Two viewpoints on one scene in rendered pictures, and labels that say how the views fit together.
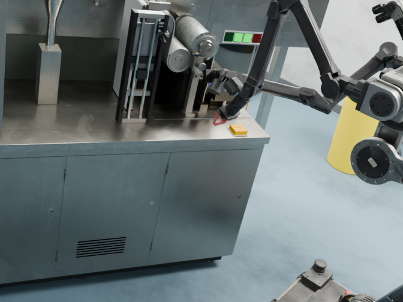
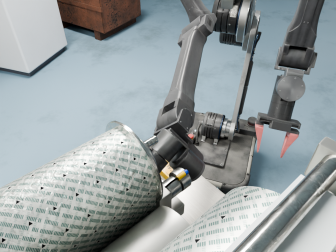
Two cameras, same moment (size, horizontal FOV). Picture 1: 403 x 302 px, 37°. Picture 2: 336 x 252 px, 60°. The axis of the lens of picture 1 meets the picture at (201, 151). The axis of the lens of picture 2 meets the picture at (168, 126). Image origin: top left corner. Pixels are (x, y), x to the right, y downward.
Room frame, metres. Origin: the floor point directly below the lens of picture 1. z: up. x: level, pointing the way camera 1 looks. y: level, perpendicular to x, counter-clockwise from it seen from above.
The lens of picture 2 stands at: (2.78, 0.41, 1.60)
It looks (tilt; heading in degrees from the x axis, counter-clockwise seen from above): 42 degrees down; 258
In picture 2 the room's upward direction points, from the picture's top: straight up
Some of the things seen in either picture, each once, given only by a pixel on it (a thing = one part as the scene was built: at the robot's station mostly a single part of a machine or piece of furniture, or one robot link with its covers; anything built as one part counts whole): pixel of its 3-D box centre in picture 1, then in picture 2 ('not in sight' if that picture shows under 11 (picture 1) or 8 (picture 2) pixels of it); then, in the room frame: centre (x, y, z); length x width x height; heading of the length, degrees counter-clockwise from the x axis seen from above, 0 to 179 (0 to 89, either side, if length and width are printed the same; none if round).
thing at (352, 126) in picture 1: (358, 130); not in sight; (4.32, -1.18, 0.31); 0.39 x 0.39 x 0.62
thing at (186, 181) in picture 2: (201, 66); (180, 179); (2.68, 0.09, 1.18); 0.04 x 0.02 x 0.04; 120
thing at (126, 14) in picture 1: (128, 46); not in sight; (2.74, 0.47, 1.17); 0.34 x 0.05 x 0.54; 30
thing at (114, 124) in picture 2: (205, 46); (132, 162); (2.77, 0.10, 1.25); 0.15 x 0.01 x 0.15; 120
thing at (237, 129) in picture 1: (238, 129); (170, 168); (2.65, -0.15, 0.91); 0.07 x 0.07 x 0.02; 30
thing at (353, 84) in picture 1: (358, 90); not in sight; (2.12, -0.52, 1.45); 0.09 x 0.08 x 0.12; 149
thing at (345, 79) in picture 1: (337, 87); not in sight; (2.15, -0.45, 1.43); 0.10 x 0.05 x 0.09; 59
